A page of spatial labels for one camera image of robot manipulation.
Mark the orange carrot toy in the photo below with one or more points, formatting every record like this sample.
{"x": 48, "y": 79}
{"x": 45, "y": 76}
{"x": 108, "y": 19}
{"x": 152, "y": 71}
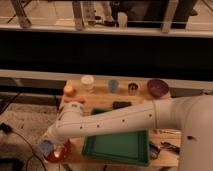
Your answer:
{"x": 79, "y": 100}

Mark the metal cup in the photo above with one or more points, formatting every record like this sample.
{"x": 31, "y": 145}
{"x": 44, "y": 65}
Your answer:
{"x": 132, "y": 88}

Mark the orange toy fruit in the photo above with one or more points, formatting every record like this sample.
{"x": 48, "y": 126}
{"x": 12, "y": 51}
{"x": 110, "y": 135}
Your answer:
{"x": 68, "y": 90}

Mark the blue cup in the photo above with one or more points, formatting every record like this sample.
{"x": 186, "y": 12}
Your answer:
{"x": 113, "y": 86}

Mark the metal spoon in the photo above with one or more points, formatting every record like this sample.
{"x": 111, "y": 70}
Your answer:
{"x": 168, "y": 132}

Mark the black scissors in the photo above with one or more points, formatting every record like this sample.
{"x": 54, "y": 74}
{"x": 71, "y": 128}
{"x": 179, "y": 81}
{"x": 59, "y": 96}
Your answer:
{"x": 155, "y": 150}

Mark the blue eraser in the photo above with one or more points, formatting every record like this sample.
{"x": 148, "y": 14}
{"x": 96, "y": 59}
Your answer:
{"x": 46, "y": 147}

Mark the red bowl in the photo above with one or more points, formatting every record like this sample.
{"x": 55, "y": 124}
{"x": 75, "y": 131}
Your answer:
{"x": 58, "y": 153}

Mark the purple bowl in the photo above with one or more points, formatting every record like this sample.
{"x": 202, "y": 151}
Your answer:
{"x": 157, "y": 88}

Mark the green plastic tray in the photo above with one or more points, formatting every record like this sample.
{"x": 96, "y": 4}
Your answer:
{"x": 129, "y": 148}

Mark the small black block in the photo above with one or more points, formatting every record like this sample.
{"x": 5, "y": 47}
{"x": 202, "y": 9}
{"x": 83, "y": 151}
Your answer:
{"x": 118, "y": 105}

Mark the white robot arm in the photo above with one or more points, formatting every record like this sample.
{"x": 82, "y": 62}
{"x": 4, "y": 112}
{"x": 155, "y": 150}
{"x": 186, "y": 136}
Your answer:
{"x": 192, "y": 116}

